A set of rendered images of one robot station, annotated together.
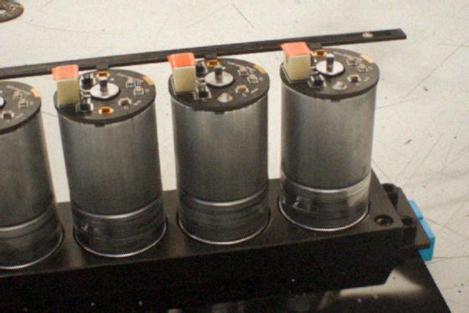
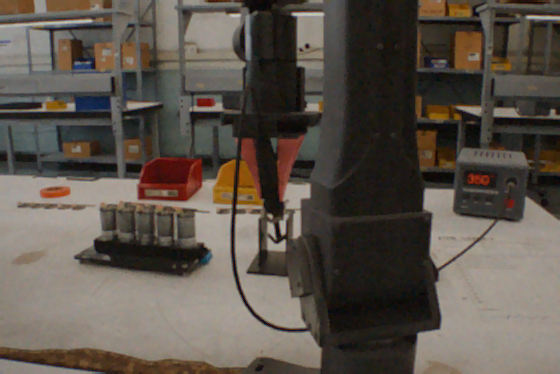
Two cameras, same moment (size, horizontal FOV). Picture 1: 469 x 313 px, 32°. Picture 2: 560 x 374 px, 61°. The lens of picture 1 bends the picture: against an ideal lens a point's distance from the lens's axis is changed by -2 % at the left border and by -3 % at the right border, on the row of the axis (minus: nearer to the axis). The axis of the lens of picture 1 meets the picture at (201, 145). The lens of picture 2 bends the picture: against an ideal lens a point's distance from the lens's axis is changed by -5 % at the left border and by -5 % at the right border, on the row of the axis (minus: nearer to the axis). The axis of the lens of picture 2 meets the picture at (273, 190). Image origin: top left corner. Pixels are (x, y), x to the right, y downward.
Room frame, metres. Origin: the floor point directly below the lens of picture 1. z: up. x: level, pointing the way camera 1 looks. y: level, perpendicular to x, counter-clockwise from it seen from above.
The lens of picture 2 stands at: (-0.34, -0.35, 0.99)
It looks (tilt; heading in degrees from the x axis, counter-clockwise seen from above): 14 degrees down; 20
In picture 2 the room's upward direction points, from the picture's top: straight up
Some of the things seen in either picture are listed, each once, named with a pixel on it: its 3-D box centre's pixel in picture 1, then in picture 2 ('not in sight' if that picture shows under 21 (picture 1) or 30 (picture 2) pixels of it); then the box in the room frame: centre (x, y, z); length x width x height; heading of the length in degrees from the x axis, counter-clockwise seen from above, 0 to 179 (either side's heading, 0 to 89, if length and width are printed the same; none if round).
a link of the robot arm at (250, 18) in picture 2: not in sight; (269, 39); (0.19, -0.15, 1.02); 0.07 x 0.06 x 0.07; 34
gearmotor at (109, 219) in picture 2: not in sight; (109, 225); (0.17, 0.08, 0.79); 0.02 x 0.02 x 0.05
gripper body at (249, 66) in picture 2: not in sight; (271, 95); (0.18, -0.15, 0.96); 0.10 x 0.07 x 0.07; 100
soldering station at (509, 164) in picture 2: not in sight; (490, 182); (0.58, -0.41, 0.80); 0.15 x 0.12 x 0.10; 176
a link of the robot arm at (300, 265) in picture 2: not in sight; (362, 283); (-0.04, -0.30, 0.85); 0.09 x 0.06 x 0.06; 124
